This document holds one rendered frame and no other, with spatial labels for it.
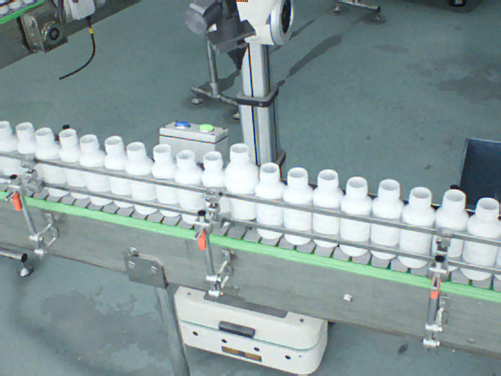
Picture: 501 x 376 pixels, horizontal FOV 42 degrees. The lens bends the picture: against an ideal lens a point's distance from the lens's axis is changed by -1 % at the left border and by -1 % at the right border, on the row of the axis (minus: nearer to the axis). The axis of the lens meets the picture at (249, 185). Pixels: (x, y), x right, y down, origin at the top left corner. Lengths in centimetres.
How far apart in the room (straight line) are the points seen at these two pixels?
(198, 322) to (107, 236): 84
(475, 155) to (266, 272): 69
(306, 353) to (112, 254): 88
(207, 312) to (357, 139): 153
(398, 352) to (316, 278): 113
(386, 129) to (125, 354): 182
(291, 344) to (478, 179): 81
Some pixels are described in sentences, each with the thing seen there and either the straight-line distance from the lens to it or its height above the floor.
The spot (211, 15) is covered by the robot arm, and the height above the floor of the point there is 138.
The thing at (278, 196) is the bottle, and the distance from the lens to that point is 128.
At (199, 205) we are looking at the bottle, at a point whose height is 105.
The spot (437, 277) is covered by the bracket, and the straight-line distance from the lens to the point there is 119.
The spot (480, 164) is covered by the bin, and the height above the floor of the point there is 87.
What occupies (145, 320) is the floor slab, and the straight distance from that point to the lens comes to 261.
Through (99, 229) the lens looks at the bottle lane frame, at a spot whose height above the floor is 95.
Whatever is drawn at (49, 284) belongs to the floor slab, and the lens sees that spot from 287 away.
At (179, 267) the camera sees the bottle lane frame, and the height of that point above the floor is 88.
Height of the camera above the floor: 192
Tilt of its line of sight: 37 degrees down
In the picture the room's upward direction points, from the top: 5 degrees counter-clockwise
